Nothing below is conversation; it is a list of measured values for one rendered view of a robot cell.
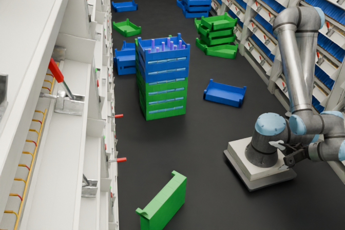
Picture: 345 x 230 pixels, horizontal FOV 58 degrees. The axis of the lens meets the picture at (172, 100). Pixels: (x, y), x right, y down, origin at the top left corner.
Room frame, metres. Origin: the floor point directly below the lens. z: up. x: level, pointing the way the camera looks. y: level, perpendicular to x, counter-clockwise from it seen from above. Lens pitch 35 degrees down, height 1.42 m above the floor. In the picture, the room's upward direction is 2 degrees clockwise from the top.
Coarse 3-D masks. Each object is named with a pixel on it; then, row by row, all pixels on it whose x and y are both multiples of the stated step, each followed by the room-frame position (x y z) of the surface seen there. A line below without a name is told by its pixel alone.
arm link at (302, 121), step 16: (288, 16) 1.52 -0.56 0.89; (288, 32) 1.46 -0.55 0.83; (288, 48) 1.39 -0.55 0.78; (288, 64) 1.33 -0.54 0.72; (288, 80) 1.27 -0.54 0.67; (304, 80) 1.26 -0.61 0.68; (304, 96) 1.18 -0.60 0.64; (304, 112) 1.12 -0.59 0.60; (304, 128) 1.06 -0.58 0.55; (320, 128) 1.07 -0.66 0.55
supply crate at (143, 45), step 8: (144, 40) 1.95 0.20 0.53; (160, 40) 1.99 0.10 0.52; (176, 40) 2.03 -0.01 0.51; (144, 48) 1.93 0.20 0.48; (160, 48) 1.94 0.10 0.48; (168, 48) 1.95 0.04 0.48; (144, 56) 1.77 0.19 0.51; (152, 56) 1.77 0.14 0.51; (160, 56) 1.79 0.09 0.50; (168, 56) 1.81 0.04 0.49; (176, 56) 1.82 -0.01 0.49
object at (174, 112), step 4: (140, 100) 1.92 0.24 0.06; (140, 104) 1.92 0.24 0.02; (180, 108) 1.84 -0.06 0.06; (184, 108) 1.85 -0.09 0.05; (144, 112) 1.80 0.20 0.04; (148, 112) 1.76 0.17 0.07; (156, 112) 1.78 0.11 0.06; (160, 112) 1.79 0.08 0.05; (164, 112) 1.80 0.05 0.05; (168, 112) 1.81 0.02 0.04; (172, 112) 1.82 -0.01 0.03; (176, 112) 1.83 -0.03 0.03; (180, 112) 1.84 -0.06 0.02; (184, 112) 1.85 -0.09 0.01; (144, 116) 1.80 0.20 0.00; (148, 116) 1.76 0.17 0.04; (152, 116) 1.77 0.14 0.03; (156, 116) 1.78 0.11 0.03; (160, 116) 1.79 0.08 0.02; (164, 116) 1.80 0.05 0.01; (168, 116) 1.81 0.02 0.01
